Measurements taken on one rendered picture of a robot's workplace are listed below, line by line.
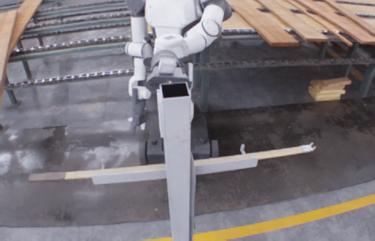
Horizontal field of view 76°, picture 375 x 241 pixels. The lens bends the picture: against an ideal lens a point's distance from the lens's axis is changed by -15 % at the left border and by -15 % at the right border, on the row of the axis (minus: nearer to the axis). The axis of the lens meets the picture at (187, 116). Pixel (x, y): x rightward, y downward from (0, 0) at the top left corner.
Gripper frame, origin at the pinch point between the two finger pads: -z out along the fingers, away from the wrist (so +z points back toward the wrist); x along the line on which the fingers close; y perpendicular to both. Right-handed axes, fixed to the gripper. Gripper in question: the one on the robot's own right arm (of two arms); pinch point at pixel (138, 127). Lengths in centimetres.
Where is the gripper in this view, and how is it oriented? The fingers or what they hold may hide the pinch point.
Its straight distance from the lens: 173.2
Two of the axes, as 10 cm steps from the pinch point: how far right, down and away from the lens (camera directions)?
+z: 0.7, -9.4, -3.4
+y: 9.2, 1.9, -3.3
